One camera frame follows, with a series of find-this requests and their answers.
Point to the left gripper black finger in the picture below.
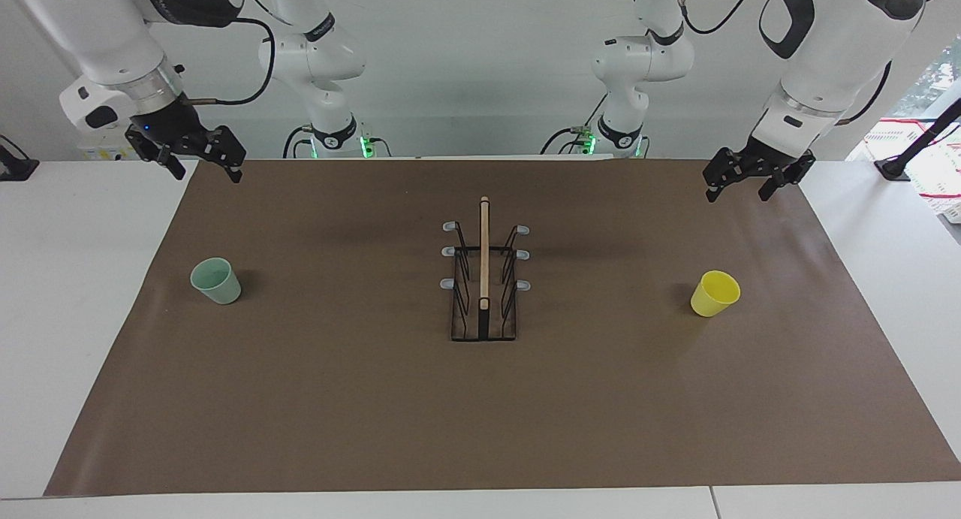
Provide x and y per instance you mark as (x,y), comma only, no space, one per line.
(722,170)
(777,179)

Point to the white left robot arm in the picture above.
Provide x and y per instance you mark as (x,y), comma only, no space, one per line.
(826,46)

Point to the black stand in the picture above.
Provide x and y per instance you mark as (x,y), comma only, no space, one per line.
(912,147)
(11,166)

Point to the pale green plastic cup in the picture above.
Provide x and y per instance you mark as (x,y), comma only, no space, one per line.
(219,286)

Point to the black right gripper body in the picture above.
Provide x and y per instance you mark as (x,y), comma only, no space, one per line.
(169,132)

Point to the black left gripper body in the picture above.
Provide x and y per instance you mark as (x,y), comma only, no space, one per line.
(781,162)

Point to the yellow plastic cup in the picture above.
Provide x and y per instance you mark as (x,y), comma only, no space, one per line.
(713,297)

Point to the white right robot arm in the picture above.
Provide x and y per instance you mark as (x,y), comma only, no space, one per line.
(97,31)

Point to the brown table mat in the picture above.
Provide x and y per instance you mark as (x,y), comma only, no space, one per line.
(338,399)

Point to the white red crate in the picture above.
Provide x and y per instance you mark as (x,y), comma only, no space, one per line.
(938,173)

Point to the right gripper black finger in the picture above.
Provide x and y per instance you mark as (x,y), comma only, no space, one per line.
(173,162)
(229,151)

